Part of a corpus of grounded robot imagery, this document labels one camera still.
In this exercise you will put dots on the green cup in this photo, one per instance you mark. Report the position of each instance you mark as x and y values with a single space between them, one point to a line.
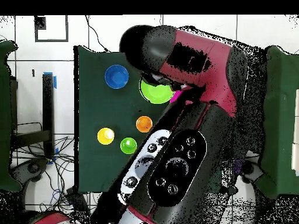
128 145

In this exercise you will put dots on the white board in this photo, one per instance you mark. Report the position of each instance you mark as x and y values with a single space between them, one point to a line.
296 130

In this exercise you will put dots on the green-clothed side table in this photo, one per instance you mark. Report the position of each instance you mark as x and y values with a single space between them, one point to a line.
280 116
4 116

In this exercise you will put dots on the black power strip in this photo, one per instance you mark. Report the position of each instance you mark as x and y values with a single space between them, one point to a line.
78 203

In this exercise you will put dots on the black square frame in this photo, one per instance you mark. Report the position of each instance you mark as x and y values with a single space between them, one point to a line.
40 23

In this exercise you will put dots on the yellow cup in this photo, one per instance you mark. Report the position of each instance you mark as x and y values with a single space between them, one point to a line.
105 136

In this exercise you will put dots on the black wheeled base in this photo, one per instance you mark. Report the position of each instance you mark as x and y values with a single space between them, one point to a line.
33 168

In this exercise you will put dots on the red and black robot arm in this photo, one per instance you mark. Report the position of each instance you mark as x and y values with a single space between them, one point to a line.
198 70

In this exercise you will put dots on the orange cup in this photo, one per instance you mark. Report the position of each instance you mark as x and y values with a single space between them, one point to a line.
144 124

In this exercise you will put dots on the large green bowl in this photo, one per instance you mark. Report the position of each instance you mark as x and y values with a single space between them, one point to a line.
156 94

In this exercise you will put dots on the blue tape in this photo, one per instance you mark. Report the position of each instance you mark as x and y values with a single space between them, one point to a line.
55 81

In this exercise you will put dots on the blue bowl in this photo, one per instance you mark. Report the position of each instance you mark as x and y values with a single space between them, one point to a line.
116 76

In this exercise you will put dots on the dark green tablecloth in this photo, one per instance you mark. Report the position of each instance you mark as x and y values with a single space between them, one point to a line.
105 105

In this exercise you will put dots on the black post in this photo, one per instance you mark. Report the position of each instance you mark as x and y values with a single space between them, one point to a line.
48 105

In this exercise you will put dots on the large pink bowl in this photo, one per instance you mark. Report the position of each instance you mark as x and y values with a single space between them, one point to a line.
175 96

